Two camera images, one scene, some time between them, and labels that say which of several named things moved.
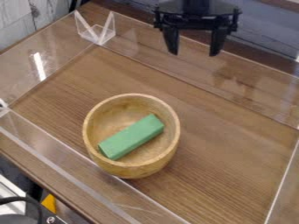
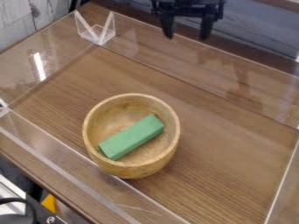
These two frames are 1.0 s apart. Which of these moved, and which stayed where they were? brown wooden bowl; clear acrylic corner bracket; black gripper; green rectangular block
Moved: black gripper
Stayed: green rectangular block; clear acrylic corner bracket; brown wooden bowl
